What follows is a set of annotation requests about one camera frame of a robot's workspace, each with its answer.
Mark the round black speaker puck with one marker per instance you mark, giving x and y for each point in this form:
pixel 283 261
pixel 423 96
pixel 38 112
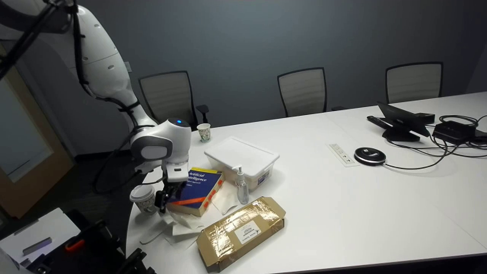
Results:
pixel 369 155

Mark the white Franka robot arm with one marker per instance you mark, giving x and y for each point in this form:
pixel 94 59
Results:
pixel 106 65

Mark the gray marker pen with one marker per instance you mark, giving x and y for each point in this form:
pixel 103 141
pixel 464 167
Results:
pixel 36 245

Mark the white plastic container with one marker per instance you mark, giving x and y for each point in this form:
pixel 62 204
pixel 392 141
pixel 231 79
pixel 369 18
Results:
pixel 243 155

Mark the table power outlet strip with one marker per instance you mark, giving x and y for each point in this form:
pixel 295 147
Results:
pixel 342 153

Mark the brown cardboard box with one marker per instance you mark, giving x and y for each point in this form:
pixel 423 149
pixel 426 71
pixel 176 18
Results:
pixel 240 233

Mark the black electronics box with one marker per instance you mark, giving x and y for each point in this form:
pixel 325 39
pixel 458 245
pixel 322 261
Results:
pixel 456 131

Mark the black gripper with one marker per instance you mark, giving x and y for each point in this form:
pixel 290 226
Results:
pixel 173 188

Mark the patterned open paper cup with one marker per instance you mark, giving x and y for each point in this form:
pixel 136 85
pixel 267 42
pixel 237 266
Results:
pixel 203 132

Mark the mesh back office chair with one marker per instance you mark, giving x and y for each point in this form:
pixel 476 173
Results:
pixel 413 82
pixel 302 91
pixel 168 96

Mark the black conference phone stand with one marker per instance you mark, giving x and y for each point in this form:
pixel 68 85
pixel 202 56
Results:
pixel 400 121

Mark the white board sheet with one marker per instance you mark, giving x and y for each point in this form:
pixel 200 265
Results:
pixel 45 230

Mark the blue book with yellow edge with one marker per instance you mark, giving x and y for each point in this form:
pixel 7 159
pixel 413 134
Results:
pixel 199 190

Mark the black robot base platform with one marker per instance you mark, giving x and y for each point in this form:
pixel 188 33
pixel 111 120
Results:
pixel 95 237

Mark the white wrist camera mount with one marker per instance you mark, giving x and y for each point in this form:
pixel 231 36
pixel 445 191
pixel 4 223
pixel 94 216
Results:
pixel 176 170

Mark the paper coffee cup white lid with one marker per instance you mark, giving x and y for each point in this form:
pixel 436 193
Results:
pixel 141 198

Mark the clear sanitizer bottle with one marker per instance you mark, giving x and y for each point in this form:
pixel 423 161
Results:
pixel 241 190

